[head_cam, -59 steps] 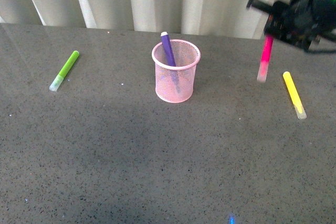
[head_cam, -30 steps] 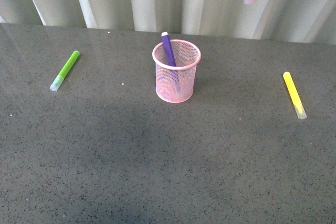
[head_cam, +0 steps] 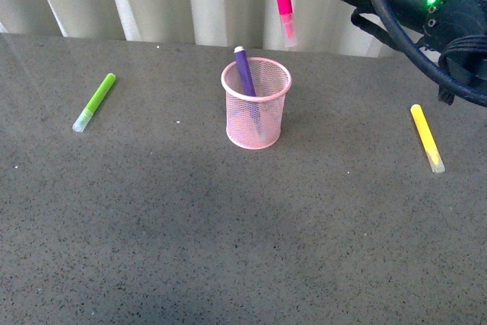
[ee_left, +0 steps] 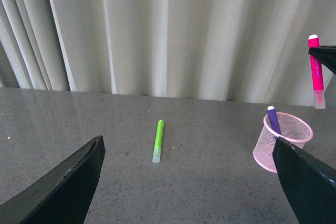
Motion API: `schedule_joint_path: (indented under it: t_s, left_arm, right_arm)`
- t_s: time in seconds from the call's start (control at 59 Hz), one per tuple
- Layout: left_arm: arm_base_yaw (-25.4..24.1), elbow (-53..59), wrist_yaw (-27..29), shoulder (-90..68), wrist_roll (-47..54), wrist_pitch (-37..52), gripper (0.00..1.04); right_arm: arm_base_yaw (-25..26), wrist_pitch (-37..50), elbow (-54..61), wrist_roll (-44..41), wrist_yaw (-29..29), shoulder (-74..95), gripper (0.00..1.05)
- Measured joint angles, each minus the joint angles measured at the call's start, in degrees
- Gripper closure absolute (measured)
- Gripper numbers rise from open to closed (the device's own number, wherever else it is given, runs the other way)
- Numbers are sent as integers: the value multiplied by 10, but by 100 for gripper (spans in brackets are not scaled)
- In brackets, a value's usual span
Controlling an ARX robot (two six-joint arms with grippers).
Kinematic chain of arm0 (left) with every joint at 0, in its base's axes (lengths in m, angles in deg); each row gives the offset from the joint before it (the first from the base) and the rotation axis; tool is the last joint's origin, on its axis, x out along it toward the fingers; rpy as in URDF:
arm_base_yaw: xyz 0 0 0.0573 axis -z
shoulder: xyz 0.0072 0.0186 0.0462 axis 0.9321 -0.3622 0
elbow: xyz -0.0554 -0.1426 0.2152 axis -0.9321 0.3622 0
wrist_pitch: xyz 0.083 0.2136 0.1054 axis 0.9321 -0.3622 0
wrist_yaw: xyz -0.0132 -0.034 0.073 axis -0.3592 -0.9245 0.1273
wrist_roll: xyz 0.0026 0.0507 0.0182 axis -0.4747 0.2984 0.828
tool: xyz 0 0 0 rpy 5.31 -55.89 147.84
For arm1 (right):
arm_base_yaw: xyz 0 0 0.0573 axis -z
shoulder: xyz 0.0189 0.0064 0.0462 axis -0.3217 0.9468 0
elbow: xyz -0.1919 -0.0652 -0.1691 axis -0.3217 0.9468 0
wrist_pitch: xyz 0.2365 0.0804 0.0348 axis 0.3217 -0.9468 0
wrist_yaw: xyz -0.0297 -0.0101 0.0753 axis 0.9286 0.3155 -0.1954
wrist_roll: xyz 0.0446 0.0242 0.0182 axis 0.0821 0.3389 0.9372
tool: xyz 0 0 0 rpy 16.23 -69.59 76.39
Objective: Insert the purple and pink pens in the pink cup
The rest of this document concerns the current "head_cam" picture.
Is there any green pen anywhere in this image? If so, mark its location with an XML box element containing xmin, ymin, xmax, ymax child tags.
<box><xmin>72</xmin><ymin>73</ymin><xmax>116</xmax><ymax>132</ymax></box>

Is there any black cable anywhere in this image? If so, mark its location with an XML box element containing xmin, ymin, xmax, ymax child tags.
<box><xmin>359</xmin><ymin>0</ymin><xmax>487</xmax><ymax>108</ymax></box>

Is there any purple pen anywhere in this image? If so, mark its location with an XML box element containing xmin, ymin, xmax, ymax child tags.
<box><xmin>233</xmin><ymin>45</ymin><xmax>263</xmax><ymax>135</ymax></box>

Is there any yellow pen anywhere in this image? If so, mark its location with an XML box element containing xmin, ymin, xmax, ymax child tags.
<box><xmin>410</xmin><ymin>104</ymin><xmax>446</xmax><ymax>174</ymax></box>

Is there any pink pen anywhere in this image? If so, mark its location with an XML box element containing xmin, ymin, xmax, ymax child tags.
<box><xmin>276</xmin><ymin>0</ymin><xmax>298</xmax><ymax>48</ymax></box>

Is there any pink mesh cup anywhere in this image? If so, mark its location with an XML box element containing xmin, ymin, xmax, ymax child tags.
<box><xmin>221</xmin><ymin>57</ymin><xmax>292</xmax><ymax>150</ymax></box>

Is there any white curtain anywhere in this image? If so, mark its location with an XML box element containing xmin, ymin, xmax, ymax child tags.
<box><xmin>1</xmin><ymin>0</ymin><xmax>285</xmax><ymax>50</ymax></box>

